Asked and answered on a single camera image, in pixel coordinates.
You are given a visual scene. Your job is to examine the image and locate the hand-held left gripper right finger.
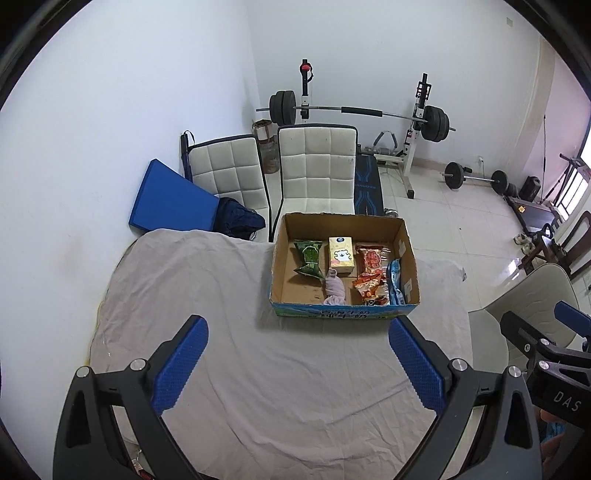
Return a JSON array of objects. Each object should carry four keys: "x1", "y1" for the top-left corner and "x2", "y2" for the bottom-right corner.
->
[{"x1": 388, "y1": 316, "x2": 542, "y2": 480}]

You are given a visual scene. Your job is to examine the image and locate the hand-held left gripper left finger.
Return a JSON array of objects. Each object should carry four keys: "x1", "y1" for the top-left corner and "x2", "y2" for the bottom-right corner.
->
[{"x1": 52, "y1": 315, "x2": 209, "y2": 480}]

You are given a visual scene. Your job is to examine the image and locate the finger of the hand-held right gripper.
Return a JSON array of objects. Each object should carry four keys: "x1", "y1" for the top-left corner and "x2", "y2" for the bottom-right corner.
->
[
  {"x1": 554, "y1": 301, "x2": 591, "y2": 330},
  {"x1": 500, "y1": 310, "x2": 574, "y2": 366}
]

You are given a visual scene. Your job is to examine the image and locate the long blue snack packet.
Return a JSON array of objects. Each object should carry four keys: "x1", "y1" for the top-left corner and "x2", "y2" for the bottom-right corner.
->
[{"x1": 387, "y1": 258, "x2": 408, "y2": 305}]

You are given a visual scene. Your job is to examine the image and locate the orange panda snack packet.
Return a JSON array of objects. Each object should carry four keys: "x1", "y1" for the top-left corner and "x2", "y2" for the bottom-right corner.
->
[{"x1": 353, "y1": 272, "x2": 389, "y2": 306}]

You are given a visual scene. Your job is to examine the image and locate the purple socks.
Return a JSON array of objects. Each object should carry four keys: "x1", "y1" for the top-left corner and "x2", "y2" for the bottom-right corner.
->
[{"x1": 323, "y1": 270, "x2": 348, "y2": 306}]

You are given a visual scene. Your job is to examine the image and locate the red snack packet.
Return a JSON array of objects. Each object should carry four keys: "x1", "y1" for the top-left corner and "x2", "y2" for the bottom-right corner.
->
[{"x1": 356, "y1": 245, "x2": 389, "y2": 276}]

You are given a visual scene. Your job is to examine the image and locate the yellow small carton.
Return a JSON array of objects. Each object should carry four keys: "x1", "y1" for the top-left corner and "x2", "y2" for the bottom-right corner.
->
[{"x1": 328, "y1": 236, "x2": 356, "y2": 276}]

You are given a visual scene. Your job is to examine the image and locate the cardboard box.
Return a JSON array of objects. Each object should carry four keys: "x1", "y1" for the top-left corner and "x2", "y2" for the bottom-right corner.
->
[{"x1": 269, "y1": 212, "x2": 422, "y2": 320}]

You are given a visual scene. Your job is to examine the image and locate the green snack packet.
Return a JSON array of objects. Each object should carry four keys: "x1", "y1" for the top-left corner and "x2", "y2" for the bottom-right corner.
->
[{"x1": 293, "y1": 240, "x2": 325, "y2": 279}]

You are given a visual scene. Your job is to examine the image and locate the person's right forearm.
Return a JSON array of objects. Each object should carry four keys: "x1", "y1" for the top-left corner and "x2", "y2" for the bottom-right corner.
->
[{"x1": 538, "y1": 408, "x2": 566, "y2": 460}]

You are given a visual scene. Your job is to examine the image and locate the beige plastic chair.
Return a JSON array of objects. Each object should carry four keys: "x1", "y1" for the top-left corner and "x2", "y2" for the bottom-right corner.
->
[{"x1": 468, "y1": 264, "x2": 580, "y2": 370}]

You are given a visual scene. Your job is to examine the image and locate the dark wooden chair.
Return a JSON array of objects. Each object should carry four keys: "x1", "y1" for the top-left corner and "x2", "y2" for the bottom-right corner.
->
[{"x1": 519, "y1": 217, "x2": 591, "y2": 278}]

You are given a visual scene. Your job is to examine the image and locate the grey bed sheet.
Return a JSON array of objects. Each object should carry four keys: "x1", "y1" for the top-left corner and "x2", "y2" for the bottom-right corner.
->
[{"x1": 88, "y1": 228, "x2": 472, "y2": 480}]

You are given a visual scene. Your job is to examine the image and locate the treadmill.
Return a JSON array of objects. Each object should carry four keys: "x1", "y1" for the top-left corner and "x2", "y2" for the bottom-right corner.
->
[{"x1": 505, "y1": 194, "x2": 561, "y2": 236}]

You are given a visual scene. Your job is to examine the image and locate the black tripod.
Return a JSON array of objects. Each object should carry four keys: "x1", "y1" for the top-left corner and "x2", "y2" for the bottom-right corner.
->
[{"x1": 542, "y1": 157, "x2": 591, "y2": 204}]

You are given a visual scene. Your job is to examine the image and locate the dark blue jacket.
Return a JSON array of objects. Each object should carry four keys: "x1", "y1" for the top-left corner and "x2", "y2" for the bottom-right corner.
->
[{"x1": 217, "y1": 197, "x2": 267, "y2": 241}]

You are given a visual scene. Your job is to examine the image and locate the blue foam mat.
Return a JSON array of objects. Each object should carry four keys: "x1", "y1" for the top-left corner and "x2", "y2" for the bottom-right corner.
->
[{"x1": 128, "y1": 158, "x2": 221, "y2": 234}]

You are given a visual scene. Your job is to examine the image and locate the small floor barbell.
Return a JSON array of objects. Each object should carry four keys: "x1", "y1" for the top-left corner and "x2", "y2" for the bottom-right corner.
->
[{"x1": 440, "y1": 161, "x2": 509, "y2": 195}]

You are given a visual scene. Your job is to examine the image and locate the black and blue weight bench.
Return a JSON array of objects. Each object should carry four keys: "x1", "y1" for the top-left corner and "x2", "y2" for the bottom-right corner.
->
[{"x1": 353, "y1": 154, "x2": 385, "y2": 217}]

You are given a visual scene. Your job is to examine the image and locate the white padded chair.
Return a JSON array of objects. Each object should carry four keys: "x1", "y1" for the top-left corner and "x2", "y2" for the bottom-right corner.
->
[
  {"x1": 187, "y1": 134, "x2": 269, "y2": 241},
  {"x1": 270, "y1": 124, "x2": 360, "y2": 243}
]

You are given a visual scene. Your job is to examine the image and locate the white barbell rack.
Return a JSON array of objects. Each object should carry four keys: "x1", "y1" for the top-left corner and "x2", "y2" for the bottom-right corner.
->
[{"x1": 298, "y1": 58, "x2": 432, "y2": 199}]

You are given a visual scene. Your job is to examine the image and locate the clear water jug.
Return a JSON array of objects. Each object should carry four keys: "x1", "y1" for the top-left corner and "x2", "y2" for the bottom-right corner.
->
[{"x1": 261, "y1": 138, "x2": 280, "y2": 174}]

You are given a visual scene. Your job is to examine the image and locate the racked barbell with plates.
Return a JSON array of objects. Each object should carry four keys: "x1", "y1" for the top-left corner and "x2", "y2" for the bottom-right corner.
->
[{"x1": 256, "y1": 90, "x2": 457, "y2": 140}]

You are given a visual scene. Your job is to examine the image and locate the black strapped pole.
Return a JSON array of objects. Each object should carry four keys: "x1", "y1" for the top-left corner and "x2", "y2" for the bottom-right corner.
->
[{"x1": 180, "y1": 130, "x2": 195, "y2": 182}]

